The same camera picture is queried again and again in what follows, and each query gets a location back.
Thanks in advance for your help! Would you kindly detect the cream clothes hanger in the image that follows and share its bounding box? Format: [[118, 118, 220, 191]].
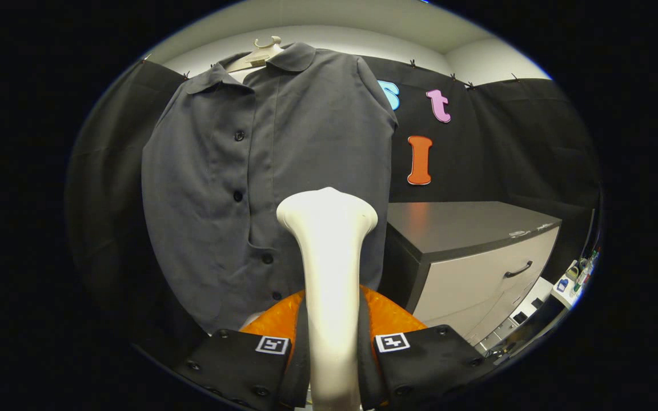
[[226, 36, 284, 75]]

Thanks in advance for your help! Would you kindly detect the cluttered white side table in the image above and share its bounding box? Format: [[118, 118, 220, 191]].
[[552, 248, 601, 309]]

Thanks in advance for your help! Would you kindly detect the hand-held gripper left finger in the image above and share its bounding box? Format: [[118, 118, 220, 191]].
[[174, 288, 311, 409]]

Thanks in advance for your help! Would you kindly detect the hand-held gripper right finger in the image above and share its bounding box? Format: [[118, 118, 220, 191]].
[[358, 284, 498, 409]]

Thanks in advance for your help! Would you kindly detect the white garment steamer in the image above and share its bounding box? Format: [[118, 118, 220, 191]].
[[276, 187, 379, 411]]

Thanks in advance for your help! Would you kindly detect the grey cabinet with drawers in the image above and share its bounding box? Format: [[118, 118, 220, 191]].
[[378, 201, 563, 354]]

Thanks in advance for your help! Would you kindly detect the grey button-up shirt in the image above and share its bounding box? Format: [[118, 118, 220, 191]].
[[142, 42, 399, 335]]

